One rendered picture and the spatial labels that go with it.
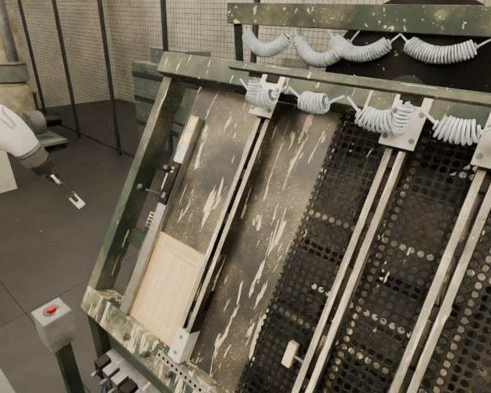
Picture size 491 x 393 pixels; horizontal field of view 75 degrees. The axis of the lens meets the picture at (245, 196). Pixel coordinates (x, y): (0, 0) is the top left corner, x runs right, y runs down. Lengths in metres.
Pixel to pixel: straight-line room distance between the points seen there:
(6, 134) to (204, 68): 0.77
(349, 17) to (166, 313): 1.51
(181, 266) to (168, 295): 0.14
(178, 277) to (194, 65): 0.92
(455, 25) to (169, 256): 1.46
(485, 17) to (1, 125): 1.67
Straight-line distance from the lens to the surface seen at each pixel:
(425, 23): 1.60
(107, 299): 1.74
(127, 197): 1.67
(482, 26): 1.57
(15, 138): 1.26
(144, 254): 1.56
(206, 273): 1.32
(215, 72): 1.45
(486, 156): 1.05
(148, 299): 1.57
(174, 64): 1.63
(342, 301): 1.08
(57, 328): 1.73
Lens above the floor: 2.08
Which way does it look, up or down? 27 degrees down
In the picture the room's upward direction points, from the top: 4 degrees clockwise
